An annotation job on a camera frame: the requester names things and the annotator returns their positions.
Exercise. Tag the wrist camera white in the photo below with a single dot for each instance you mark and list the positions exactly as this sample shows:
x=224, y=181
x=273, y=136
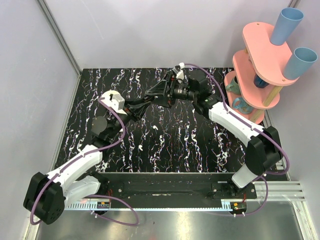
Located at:
x=119, y=107
x=178, y=71

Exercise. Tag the dark blue cup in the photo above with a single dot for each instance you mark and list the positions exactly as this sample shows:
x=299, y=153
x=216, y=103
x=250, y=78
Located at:
x=259, y=82

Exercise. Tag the cream round bowl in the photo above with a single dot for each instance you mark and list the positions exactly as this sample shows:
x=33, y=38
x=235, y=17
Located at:
x=111, y=97

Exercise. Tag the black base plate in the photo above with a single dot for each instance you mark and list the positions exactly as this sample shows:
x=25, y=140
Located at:
x=217, y=185

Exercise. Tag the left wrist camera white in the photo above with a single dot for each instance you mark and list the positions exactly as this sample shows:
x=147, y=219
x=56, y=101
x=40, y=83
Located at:
x=119, y=107

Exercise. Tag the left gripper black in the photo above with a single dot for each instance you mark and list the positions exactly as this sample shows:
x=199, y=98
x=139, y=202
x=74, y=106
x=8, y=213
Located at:
x=132, y=113

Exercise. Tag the blue cup front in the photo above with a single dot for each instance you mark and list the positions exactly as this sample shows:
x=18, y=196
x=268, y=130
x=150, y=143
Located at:
x=300, y=61

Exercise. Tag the blue cup rear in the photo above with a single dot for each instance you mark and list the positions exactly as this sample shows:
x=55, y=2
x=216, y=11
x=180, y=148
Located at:
x=287, y=21

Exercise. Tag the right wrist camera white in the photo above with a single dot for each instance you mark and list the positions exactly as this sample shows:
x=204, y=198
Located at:
x=178, y=71

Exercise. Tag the blue patterned mug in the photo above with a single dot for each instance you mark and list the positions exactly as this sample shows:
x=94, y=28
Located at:
x=240, y=104

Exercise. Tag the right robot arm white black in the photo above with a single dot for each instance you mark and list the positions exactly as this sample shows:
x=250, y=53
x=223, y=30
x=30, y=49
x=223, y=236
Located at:
x=263, y=146

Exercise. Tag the green ceramic mug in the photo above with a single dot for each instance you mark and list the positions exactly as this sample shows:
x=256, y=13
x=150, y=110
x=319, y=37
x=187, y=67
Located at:
x=233, y=87

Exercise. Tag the pink three tier shelf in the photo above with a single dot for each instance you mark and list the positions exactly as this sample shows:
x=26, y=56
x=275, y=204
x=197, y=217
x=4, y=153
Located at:
x=260, y=57

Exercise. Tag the black marble mat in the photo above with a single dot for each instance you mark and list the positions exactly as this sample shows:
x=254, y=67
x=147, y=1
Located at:
x=185, y=141

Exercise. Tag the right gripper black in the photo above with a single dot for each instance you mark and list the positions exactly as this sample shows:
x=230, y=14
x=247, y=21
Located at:
x=159, y=89

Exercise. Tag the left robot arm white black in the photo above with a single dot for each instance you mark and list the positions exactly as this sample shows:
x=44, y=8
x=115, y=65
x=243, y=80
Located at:
x=49, y=194

